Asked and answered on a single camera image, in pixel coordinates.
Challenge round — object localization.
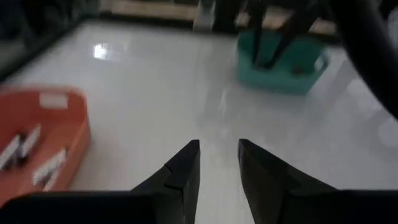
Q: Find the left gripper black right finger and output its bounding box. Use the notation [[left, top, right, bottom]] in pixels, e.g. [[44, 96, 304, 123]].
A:
[[238, 138, 337, 224]]

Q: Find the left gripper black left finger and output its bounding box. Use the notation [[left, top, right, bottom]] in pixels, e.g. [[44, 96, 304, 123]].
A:
[[130, 139, 201, 224]]

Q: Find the teal plastic bin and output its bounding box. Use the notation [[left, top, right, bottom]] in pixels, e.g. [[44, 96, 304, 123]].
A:
[[235, 29, 330, 96]]

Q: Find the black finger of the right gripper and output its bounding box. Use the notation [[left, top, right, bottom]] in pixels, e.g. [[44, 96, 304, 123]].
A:
[[264, 12, 321, 69], [248, 0, 265, 68]]

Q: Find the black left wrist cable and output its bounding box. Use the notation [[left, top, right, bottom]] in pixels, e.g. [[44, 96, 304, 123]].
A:
[[329, 0, 398, 121]]

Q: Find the orange plastic bin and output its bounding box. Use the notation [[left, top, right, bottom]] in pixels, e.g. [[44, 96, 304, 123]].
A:
[[0, 86, 92, 206]]

